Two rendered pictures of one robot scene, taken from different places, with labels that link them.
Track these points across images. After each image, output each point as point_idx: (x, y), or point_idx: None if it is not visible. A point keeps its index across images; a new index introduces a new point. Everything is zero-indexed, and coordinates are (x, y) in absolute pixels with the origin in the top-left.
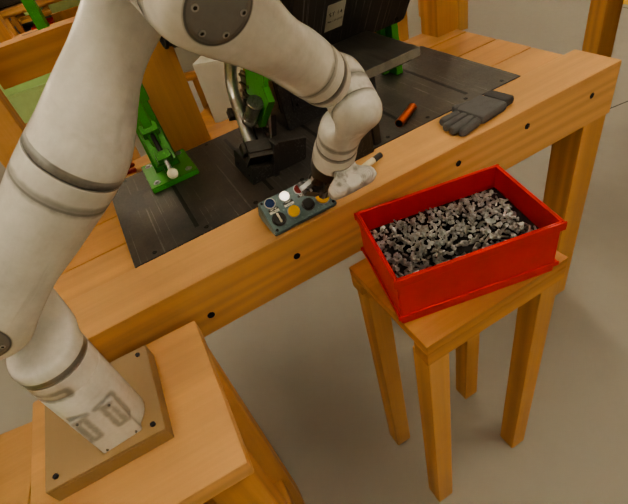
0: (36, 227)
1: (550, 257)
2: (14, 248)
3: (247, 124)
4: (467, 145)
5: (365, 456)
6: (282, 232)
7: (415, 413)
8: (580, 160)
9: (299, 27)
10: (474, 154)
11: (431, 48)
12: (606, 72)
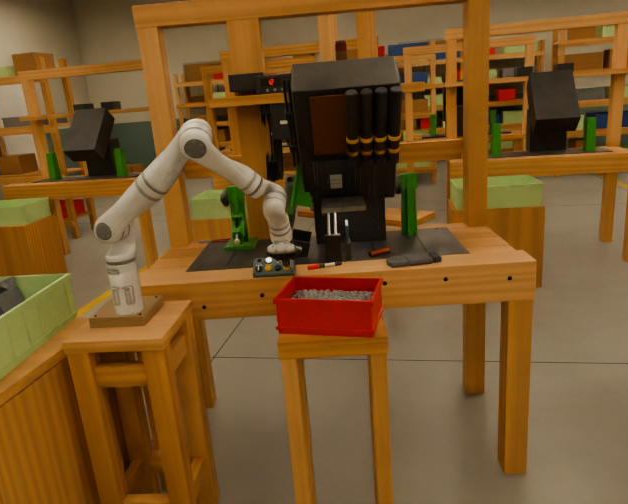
0: (134, 195)
1: (368, 326)
2: (126, 200)
3: None
4: (391, 273)
5: (276, 502)
6: (257, 276)
7: (332, 495)
8: (512, 331)
9: (229, 162)
10: (398, 282)
11: (454, 231)
12: (521, 265)
